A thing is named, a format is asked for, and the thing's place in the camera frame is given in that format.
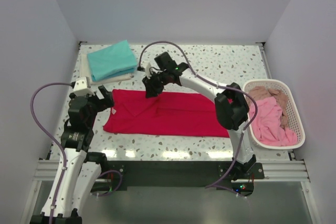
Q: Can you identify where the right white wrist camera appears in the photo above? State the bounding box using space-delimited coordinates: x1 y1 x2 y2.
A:
138 62 153 79

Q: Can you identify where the beige t shirt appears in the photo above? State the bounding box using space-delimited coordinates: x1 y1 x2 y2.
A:
248 86 288 129

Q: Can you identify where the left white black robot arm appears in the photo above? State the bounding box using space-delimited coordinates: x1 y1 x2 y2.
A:
30 82 114 223

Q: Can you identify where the aluminium frame rail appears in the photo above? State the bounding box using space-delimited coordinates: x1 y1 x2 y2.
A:
33 160 310 182

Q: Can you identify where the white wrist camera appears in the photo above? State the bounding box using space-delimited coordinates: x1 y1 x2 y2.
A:
138 62 153 79
72 77 95 97

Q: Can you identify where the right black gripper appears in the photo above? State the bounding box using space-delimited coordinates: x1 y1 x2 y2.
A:
143 70 170 99

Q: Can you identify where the folded teal t shirt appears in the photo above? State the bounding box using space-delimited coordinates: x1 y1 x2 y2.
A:
87 40 138 81

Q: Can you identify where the pink t shirt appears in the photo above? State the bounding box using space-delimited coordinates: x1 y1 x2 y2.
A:
251 97 298 147

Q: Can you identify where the white plastic laundry basket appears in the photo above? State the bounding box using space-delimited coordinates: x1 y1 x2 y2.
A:
243 79 306 150

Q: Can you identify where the red t shirt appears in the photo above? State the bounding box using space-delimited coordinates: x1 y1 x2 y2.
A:
103 89 229 138

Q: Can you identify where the folded cream t shirt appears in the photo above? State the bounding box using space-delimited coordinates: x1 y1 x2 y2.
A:
80 54 131 85

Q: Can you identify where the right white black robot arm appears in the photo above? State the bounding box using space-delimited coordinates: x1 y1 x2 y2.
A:
142 52 256 178

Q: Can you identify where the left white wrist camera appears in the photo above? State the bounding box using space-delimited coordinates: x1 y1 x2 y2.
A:
72 77 95 97

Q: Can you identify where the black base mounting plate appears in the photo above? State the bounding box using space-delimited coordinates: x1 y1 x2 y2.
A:
91 161 265 195

